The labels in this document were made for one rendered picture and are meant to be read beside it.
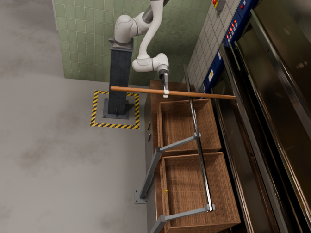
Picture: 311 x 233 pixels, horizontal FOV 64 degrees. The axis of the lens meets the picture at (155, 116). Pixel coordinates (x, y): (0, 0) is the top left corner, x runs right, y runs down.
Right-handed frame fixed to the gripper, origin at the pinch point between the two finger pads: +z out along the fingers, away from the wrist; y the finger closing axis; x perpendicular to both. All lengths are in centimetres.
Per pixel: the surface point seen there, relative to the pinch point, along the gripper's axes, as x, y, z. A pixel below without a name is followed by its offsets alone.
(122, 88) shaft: 31.8, -1.0, 1.1
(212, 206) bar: -19, 2, 83
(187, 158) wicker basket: -25, 46, 29
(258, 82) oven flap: -54, -29, 14
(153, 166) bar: 3, 47, 36
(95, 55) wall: 61, 75, -127
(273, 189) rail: -40, -24, 83
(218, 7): -53, -24, -90
